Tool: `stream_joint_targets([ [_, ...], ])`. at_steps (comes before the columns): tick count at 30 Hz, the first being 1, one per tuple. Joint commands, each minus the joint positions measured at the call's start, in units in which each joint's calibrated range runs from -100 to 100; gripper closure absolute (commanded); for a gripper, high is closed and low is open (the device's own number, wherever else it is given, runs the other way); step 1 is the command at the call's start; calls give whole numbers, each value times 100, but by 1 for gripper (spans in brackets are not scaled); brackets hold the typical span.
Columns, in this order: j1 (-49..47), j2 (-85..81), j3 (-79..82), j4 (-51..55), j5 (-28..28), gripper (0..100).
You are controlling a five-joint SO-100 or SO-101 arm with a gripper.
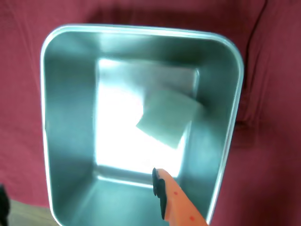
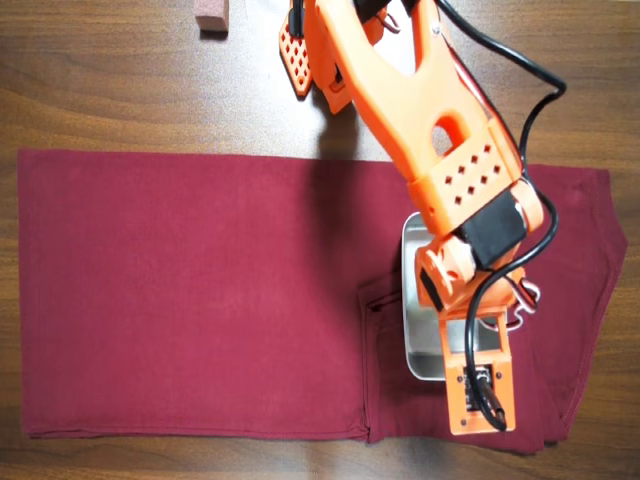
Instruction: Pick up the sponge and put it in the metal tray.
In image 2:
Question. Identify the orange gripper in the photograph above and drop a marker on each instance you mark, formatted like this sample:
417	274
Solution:
518	289

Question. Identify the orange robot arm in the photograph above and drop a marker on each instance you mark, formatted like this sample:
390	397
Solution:
380	75

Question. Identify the metal tray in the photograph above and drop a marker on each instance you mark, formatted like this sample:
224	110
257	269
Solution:
412	320

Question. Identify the dark red cloth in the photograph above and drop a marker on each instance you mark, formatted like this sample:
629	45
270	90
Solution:
150	275

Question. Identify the pink sponge block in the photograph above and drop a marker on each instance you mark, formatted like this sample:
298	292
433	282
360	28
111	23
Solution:
212	17

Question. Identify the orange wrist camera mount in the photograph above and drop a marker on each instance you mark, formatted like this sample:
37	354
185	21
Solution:
457	400

